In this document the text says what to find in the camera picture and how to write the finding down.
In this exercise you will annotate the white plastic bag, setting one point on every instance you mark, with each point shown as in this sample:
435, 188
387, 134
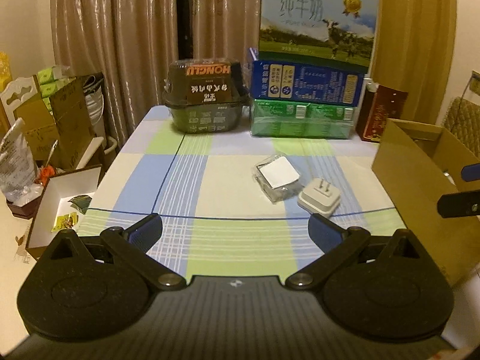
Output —
18, 170

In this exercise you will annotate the brown cardboard box stack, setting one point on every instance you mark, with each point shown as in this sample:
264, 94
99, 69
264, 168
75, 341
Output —
60, 130

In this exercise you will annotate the white open tray box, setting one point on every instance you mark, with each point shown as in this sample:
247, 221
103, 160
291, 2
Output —
56, 201

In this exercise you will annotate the beige curtain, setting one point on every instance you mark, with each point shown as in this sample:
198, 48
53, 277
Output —
133, 42

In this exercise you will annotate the white plug night light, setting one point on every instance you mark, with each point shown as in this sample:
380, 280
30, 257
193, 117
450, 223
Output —
319, 197

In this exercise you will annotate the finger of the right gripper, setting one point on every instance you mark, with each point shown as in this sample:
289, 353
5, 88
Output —
471, 172

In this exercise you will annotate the open cardboard box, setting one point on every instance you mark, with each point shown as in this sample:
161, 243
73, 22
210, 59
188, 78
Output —
416, 164

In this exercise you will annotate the clear plastic packet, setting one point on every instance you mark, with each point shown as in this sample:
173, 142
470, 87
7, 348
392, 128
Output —
278, 178

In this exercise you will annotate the blue milk carton box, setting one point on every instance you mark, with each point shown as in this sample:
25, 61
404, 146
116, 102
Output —
287, 81

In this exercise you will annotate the dark red gift box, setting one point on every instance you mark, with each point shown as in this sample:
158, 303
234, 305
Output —
379, 104

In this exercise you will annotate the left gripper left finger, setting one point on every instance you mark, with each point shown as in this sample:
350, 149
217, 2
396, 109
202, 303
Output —
132, 244

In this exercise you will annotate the checked tablecloth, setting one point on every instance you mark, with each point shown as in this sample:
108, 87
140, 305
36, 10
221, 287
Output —
216, 218

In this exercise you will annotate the black hot pot bowl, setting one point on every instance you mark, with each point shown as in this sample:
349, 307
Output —
205, 95

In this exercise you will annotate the wooden door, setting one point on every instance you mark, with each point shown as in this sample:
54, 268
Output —
413, 53

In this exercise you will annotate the yellow plastic bag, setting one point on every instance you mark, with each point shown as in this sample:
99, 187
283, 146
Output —
5, 71

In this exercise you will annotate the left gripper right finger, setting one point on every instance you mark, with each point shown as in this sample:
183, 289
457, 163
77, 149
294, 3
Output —
340, 247

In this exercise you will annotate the cow milk carton box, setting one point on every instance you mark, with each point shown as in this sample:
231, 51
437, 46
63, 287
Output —
331, 33

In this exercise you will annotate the wall power outlet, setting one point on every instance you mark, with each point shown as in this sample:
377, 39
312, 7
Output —
474, 82

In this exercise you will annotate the green drink carton pack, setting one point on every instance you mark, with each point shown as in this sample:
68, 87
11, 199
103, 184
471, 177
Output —
273, 118

